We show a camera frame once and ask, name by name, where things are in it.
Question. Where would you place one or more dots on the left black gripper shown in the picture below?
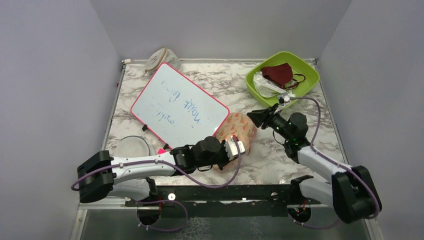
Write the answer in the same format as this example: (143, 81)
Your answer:
(226, 159)

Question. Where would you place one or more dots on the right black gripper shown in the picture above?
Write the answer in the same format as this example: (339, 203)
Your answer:
(263, 117)

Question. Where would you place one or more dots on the peach floral mesh laundry bag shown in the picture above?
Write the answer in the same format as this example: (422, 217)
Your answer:
(239, 125)

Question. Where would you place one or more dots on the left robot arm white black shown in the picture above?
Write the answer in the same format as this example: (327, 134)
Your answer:
(98, 175)

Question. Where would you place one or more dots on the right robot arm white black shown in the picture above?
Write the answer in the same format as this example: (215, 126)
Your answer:
(349, 190)

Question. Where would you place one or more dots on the maroon bra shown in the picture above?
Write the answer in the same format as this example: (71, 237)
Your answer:
(283, 76)

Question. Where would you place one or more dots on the pink framed whiteboard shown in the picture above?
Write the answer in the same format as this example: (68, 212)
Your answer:
(177, 110)

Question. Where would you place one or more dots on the green plastic bin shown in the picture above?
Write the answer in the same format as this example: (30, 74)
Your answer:
(298, 65)

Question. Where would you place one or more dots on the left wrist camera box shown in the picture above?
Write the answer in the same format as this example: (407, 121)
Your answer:
(234, 147)

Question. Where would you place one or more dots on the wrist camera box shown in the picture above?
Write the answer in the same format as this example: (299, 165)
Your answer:
(234, 147)
(285, 99)

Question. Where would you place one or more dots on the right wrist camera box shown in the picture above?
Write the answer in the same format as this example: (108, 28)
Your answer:
(285, 99)

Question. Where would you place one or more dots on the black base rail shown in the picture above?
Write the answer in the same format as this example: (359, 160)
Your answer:
(231, 201)

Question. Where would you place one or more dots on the aluminium frame rail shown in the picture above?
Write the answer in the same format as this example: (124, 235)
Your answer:
(108, 203)

